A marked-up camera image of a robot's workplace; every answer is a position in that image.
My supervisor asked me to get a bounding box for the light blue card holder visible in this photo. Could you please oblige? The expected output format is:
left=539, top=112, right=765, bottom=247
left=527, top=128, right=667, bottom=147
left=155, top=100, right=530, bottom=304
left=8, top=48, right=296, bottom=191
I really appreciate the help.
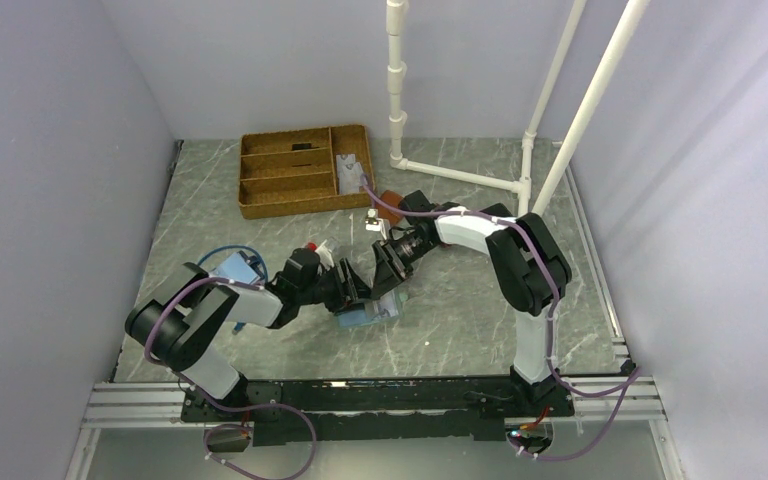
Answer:
left=208, top=254, right=263, bottom=333

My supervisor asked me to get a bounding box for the dark blue card holder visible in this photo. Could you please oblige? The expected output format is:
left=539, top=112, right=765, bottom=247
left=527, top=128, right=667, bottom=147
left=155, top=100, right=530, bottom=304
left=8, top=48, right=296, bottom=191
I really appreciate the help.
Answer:
left=481, top=203, right=512, bottom=217

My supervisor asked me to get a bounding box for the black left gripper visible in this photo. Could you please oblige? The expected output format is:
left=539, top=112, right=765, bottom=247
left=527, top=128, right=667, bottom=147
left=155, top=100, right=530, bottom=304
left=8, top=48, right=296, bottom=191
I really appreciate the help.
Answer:
left=297, top=257, right=372, bottom=315

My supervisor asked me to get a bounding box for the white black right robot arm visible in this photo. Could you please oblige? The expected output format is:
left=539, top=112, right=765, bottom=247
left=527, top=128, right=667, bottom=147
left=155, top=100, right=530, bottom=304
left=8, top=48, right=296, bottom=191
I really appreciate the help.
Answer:
left=371, top=190, right=572, bottom=415

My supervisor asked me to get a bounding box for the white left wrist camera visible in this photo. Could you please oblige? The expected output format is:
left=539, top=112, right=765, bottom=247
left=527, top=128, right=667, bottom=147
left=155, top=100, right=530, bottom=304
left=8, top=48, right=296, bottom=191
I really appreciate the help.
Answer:
left=306, top=237, right=342, bottom=269

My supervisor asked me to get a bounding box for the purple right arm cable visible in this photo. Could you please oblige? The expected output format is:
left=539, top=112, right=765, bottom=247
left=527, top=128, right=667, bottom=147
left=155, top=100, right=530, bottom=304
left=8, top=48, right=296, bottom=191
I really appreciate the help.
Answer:
left=357, top=168, right=642, bottom=463

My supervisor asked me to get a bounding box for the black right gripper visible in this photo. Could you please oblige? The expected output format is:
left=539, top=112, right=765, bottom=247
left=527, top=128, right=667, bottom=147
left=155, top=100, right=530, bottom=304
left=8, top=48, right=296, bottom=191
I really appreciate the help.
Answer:
left=371, top=231, right=438, bottom=299

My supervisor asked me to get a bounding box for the white pvc pipe frame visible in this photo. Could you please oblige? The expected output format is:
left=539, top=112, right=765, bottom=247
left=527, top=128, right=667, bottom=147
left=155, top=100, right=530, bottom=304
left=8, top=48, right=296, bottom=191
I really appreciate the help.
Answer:
left=385, top=0, right=652, bottom=220

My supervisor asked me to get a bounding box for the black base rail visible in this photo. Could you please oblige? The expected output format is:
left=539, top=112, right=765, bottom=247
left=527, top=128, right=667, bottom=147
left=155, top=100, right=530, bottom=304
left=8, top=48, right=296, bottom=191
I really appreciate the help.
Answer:
left=181, top=372, right=575, bottom=446

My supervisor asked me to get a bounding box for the green card holder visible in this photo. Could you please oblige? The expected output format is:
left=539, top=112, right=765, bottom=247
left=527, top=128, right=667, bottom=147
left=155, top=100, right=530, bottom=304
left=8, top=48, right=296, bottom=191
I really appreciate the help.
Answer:
left=335, top=289, right=408, bottom=328

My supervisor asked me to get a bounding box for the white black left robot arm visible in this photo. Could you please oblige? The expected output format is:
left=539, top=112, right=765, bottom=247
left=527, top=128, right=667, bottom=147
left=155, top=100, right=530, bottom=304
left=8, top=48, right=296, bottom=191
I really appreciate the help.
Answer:
left=124, top=247, right=373, bottom=420

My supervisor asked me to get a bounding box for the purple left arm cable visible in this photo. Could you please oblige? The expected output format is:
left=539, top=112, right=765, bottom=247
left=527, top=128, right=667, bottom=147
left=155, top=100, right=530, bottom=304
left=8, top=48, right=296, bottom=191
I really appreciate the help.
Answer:
left=142, top=278, right=319, bottom=480

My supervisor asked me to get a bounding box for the woven wicker tray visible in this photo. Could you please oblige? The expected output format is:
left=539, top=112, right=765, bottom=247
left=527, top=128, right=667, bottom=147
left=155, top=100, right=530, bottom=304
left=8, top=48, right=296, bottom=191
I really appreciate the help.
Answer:
left=238, top=124, right=375, bottom=220

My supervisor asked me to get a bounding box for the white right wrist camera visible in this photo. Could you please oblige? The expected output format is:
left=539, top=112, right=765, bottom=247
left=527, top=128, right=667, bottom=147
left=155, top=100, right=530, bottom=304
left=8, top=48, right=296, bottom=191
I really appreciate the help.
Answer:
left=364, top=208, right=389, bottom=238

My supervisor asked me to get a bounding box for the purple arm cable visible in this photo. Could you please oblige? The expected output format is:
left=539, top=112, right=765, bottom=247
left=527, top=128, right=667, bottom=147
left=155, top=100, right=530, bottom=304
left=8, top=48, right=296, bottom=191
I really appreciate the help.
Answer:
left=142, top=278, right=319, bottom=480
left=357, top=168, right=642, bottom=463

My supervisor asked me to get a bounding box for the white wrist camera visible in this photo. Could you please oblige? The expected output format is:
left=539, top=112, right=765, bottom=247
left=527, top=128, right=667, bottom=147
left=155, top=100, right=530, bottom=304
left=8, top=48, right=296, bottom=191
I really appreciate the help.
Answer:
left=364, top=208, right=389, bottom=238
left=306, top=237, right=342, bottom=269

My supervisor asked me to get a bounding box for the brown leather card holder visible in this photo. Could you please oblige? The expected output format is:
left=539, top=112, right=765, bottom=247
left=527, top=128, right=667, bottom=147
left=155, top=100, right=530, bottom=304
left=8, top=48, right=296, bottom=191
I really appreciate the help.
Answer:
left=379, top=190, right=403, bottom=209

